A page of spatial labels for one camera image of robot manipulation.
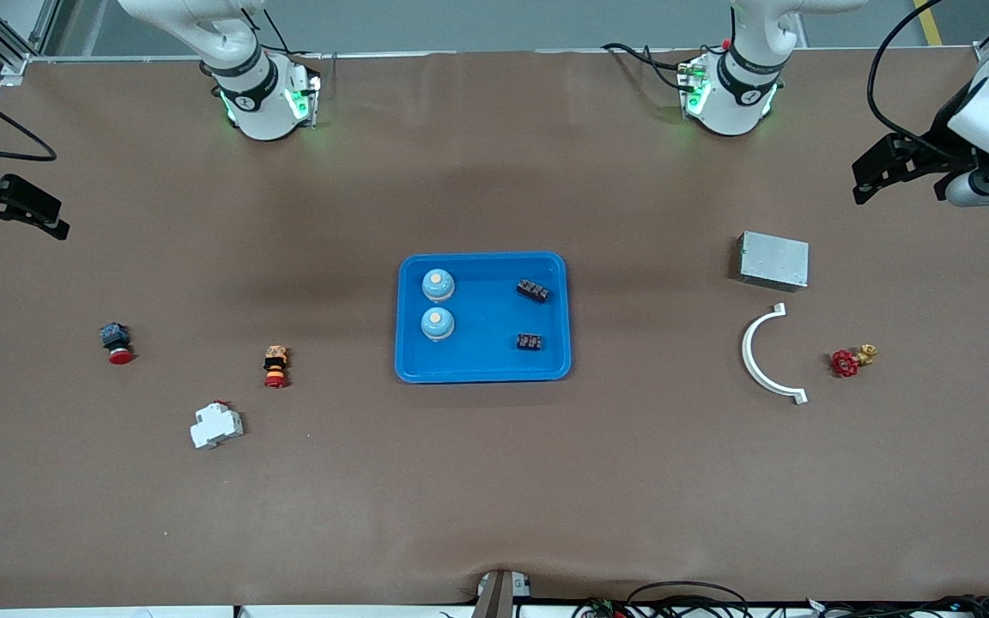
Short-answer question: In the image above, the black cable loop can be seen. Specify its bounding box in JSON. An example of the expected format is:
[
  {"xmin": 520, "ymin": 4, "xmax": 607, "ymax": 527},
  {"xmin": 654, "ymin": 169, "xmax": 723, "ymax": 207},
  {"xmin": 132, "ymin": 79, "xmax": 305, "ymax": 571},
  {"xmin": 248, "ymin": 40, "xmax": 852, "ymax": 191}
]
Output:
[{"xmin": 628, "ymin": 581, "xmax": 750, "ymax": 618}]

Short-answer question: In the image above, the blue bell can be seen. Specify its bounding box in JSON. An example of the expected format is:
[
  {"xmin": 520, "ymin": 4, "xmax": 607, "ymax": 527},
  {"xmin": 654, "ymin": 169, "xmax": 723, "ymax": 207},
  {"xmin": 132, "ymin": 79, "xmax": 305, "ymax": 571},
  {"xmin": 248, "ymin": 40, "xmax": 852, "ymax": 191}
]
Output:
[
  {"xmin": 420, "ymin": 306, "xmax": 456, "ymax": 342},
  {"xmin": 422, "ymin": 269, "xmax": 457, "ymax": 304}
]

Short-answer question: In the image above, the metal clamp bracket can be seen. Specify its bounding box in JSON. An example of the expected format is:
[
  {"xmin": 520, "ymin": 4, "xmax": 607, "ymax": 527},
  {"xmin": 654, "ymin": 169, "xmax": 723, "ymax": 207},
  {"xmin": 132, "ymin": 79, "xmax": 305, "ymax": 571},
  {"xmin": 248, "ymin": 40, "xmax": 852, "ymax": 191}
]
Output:
[{"xmin": 470, "ymin": 569, "xmax": 531, "ymax": 618}]

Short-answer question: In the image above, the aluminium frame post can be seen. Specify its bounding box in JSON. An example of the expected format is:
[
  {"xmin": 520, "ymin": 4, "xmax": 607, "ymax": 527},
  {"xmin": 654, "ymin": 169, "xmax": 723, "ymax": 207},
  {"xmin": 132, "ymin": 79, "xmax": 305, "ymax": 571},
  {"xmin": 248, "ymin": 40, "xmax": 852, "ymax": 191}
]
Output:
[{"xmin": 0, "ymin": 0, "xmax": 62, "ymax": 87}]

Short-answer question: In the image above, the base connector box green light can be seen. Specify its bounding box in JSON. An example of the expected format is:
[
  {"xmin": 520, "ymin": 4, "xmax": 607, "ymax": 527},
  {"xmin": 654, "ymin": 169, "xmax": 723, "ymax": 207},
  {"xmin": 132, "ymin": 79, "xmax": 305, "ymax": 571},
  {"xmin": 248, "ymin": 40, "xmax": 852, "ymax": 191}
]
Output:
[
  {"xmin": 287, "ymin": 73, "xmax": 324, "ymax": 130},
  {"xmin": 677, "ymin": 53, "xmax": 712, "ymax": 118}
]

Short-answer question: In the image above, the brown table cover mat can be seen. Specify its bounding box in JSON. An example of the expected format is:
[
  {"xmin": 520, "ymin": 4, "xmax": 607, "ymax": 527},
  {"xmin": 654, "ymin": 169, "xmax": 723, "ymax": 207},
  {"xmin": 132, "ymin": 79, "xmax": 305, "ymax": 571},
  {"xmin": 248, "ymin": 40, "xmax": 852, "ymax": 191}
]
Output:
[{"xmin": 0, "ymin": 47, "xmax": 989, "ymax": 609}]

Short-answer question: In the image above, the red handle brass valve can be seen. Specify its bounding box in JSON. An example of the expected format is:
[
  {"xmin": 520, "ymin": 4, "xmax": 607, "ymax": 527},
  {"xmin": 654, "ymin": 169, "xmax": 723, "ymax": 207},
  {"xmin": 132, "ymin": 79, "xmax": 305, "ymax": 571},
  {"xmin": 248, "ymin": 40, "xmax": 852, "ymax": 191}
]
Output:
[{"xmin": 831, "ymin": 344, "xmax": 878, "ymax": 379}]

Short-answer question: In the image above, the white circuit breaker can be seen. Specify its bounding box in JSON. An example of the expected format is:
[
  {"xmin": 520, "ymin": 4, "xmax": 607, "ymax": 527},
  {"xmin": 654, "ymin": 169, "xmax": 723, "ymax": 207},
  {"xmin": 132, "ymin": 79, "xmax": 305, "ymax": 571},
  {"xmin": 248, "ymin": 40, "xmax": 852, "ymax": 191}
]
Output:
[{"xmin": 190, "ymin": 401, "xmax": 245, "ymax": 450}]

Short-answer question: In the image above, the grey metal box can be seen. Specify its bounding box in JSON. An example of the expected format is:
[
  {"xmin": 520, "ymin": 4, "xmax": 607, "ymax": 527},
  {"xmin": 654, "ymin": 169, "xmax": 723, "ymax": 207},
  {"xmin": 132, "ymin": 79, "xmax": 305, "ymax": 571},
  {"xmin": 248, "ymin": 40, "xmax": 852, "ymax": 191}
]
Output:
[{"xmin": 737, "ymin": 231, "xmax": 810, "ymax": 291}]

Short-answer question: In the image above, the red emergency stop button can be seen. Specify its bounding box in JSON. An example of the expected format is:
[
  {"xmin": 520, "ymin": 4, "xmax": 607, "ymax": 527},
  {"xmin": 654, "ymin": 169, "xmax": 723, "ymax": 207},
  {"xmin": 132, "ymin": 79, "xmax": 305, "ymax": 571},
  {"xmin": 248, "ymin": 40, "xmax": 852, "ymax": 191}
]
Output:
[{"xmin": 100, "ymin": 322, "xmax": 136, "ymax": 366}]

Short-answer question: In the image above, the white curved plastic bracket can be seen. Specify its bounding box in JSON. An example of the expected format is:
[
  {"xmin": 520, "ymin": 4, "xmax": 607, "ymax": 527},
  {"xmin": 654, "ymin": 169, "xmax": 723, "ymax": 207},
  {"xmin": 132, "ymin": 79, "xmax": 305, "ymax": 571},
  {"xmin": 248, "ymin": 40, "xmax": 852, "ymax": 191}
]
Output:
[{"xmin": 741, "ymin": 303, "xmax": 808, "ymax": 405}]

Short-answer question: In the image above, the cable bundle at table edge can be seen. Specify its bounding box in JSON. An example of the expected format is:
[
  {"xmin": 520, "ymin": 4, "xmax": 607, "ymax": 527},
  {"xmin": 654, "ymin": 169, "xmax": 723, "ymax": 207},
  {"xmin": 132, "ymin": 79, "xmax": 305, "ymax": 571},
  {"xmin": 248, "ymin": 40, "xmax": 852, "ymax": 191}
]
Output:
[{"xmin": 808, "ymin": 594, "xmax": 989, "ymax": 618}]

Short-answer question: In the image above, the black base cable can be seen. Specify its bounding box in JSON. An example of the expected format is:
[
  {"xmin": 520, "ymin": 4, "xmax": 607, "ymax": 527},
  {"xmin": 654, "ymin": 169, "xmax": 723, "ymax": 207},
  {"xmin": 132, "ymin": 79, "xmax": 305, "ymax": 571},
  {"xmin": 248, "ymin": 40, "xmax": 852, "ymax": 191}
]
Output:
[{"xmin": 602, "ymin": 41, "xmax": 693, "ymax": 91}]

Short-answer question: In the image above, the blue plastic tray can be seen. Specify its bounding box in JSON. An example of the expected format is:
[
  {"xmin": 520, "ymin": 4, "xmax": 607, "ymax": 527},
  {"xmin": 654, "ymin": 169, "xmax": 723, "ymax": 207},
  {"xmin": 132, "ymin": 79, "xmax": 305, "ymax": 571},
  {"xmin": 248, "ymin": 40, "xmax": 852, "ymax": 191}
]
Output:
[{"xmin": 395, "ymin": 251, "xmax": 573, "ymax": 384}]

